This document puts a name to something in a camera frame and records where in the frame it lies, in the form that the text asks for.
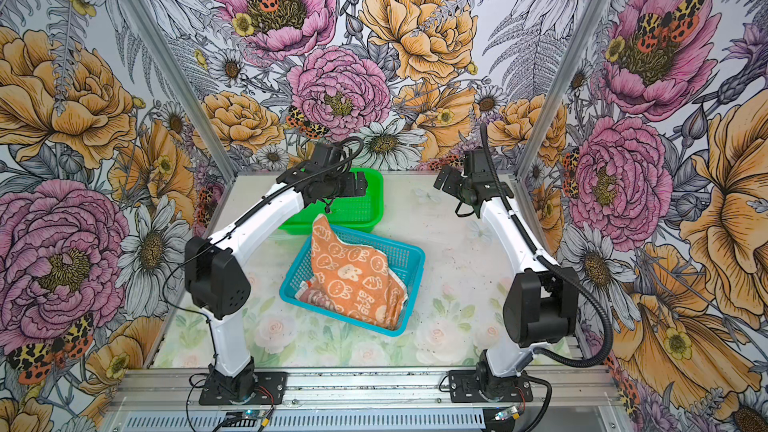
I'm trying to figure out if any aluminium front rail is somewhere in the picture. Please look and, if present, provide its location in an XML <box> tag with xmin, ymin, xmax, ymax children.
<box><xmin>111</xmin><ymin>365</ymin><xmax>619</xmax><ymax>411</ymax></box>

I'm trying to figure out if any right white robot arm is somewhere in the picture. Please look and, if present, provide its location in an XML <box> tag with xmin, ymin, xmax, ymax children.
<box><xmin>434</xmin><ymin>148</ymin><xmax>579</xmax><ymax>402</ymax></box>

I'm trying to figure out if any aluminium corner post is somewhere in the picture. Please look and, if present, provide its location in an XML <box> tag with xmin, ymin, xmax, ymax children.
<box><xmin>514</xmin><ymin>0</ymin><xmax>610</xmax><ymax>183</ymax></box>
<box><xmin>120</xmin><ymin>0</ymin><xmax>237</xmax><ymax>185</ymax></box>

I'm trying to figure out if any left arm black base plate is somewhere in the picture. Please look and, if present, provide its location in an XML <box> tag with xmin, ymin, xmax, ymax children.
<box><xmin>199</xmin><ymin>370</ymin><xmax>288</xmax><ymax>406</ymax></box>

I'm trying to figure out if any aluminium corner post left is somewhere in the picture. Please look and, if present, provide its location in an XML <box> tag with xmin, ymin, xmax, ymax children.
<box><xmin>120</xmin><ymin>0</ymin><xmax>237</xmax><ymax>185</ymax></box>

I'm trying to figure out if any orange bunny towel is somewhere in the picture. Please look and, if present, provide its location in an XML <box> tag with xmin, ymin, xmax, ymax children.
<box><xmin>295</xmin><ymin>214</ymin><xmax>408</xmax><ymax>330</ymax></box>

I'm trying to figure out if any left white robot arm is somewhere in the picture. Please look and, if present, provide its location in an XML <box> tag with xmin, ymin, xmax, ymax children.
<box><xmin>182</xmin><ymin>137</ymin><xmax>367</xmax><ymax>404</ymax></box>

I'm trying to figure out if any white vented cable duct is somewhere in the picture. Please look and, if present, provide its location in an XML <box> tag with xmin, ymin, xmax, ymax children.
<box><xmin>112</xmin><ymin>408</ymin><xmax>486</xmax><ymax>431</ymax></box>

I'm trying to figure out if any small green circuit board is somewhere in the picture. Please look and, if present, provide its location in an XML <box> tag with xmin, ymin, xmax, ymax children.
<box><xmin>227</xmin><ymin>410</ymin><xmax>269</xmax><ymax>429</ymax></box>

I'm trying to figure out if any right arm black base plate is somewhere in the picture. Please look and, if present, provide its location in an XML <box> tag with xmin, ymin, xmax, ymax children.
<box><xmin>447</xmin><ymin>370</ymin><xmax>533</xmax><ymax>404</ymax></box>

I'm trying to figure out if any green plastic basket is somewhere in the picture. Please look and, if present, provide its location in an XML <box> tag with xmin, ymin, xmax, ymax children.
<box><xmin>279</xmin><ymin>168</ymin><xmax>384</xmax><ymax>235</ymax></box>

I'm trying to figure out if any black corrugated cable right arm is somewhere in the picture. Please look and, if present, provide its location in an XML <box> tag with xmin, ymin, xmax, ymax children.
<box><xmin>478</xmin><ymin>122</ymin><xmax>614</xmax><ymax>369</ymax></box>

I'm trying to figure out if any aluminium corner post right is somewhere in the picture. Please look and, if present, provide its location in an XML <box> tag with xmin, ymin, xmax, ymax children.
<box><xmin>514</xmin><ymin>0</ymin><xmax>610</xmax><ymax>183</ymax></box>

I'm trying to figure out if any teal plastic basket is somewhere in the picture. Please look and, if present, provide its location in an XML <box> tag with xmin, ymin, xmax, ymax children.
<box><xmin>280</xmin><ymin>217</ymin><xmax>426</xmax><ymax>337</ymax></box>

